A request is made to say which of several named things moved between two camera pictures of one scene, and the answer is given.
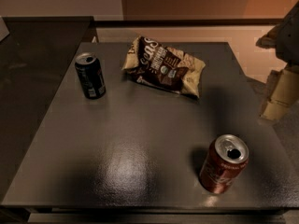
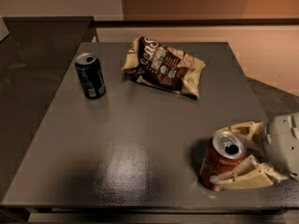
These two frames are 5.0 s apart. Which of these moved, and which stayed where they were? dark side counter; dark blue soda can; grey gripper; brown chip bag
Moved: grey gripper
Stayed: brown chip bag; dark side counter; dark blue soda can
